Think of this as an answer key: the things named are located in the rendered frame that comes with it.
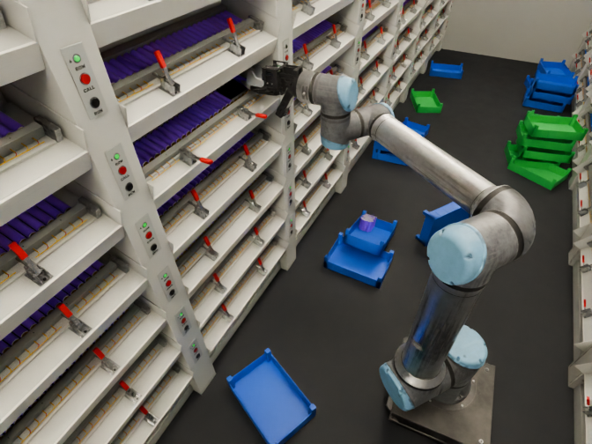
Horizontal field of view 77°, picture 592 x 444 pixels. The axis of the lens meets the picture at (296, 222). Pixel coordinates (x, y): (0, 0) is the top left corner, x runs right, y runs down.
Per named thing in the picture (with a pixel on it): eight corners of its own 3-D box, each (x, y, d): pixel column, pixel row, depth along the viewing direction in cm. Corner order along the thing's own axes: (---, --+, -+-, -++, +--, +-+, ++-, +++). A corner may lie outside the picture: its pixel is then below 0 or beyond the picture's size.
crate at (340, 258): (391, 261, 195) (394, 250, 189) (379, 289, 182) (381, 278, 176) (338, 241, 205) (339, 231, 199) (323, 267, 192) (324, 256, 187)
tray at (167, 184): (277, 108, 130) (284, 85, 123) (153, 211, 91) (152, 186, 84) (230, 80, 132) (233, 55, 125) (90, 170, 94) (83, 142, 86)
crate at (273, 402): (315, 415, 140) (316, 407, 135) (272, 453, 131) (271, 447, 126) (270, 356, 157) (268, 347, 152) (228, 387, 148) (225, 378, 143)
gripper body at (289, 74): (271, 59, 115) (307, 64, 111) (274, 86, 121) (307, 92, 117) (258, 68, 111) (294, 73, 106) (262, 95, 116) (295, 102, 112)
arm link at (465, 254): (444, 397, 121) (543, 239, 70) (400, 422, 116) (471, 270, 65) (414, 357, 131) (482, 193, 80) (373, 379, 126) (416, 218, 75)
